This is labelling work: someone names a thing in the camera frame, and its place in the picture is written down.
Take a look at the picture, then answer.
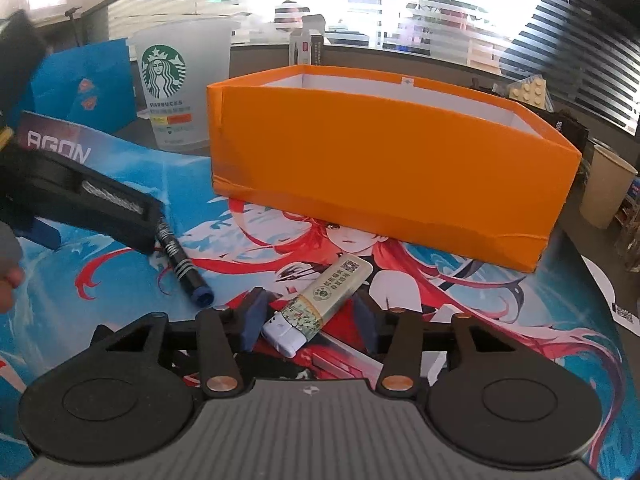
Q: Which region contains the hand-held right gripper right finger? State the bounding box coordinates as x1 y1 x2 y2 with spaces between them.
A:
352 292 538 396

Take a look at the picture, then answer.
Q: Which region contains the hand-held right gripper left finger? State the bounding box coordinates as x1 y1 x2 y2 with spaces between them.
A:
92 287 273 397

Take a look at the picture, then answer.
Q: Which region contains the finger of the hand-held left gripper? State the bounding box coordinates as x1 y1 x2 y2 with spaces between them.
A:
30 155 166 256
15 215 62 250

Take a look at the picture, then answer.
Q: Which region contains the cream tube with white cap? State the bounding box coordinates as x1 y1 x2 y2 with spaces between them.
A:
261 255 373 359

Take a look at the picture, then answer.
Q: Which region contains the black marker with blue cap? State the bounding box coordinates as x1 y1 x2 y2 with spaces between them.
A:
155 220 215 309

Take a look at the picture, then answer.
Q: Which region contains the orange cardboard box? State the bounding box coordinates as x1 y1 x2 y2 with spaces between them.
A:
207 64 583 275

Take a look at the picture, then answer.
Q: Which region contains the person's left hand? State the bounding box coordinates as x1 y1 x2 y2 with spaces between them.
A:
0 265 24 314

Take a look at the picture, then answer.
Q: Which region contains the printed desk mat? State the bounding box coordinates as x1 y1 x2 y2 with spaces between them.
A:
0 110 626 480

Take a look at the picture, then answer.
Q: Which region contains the blue paper bag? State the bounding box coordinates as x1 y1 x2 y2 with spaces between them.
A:
31 39 138 136

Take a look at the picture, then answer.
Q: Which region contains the clear plastic cup green logo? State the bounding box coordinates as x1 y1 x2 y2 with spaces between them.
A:
127 15 242 151

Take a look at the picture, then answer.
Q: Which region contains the white paper leaflet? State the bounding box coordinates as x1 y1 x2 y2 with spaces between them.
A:
582 255 640 337

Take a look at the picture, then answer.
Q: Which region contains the small grey and white carton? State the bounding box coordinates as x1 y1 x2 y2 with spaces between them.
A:
289 15 326 66

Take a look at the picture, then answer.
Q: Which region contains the beige paper cup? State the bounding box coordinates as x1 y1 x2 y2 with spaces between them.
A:
580 145 638 230

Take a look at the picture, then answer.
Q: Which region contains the black bag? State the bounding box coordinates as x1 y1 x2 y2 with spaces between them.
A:
550 110 592 147

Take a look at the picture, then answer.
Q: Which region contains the yellow toy brick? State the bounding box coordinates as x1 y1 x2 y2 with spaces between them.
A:
509 74 551 107

